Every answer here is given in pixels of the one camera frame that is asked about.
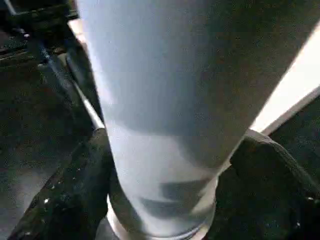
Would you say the white plastic table top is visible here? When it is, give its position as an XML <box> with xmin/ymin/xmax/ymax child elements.
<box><xmin>66</xmin><ymin>18</ymin><xmax>320</xmax><ymax>240</ymax></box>

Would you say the white plastic table leg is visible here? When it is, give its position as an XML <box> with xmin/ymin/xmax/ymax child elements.
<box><xmin>75</xmin><ymin>0</ymin><xmax>320</xmax><ymax>240</ymax></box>

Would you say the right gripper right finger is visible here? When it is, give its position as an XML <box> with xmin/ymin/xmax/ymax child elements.
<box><xmin>207</xmin><ymin>130</ymin><xmax>320</xmax><ymax>240</ymax></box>

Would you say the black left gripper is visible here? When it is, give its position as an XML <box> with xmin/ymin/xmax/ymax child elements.
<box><xmin>0</xmin><ymin>0</ymin><xmax>96</xmax><ymax>126</ymax></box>

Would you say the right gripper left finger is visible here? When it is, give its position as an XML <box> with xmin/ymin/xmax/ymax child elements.
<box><xmin>8</xmin><ymin>127</ymin><xmax>114</xmax><ymax>240</ymax></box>

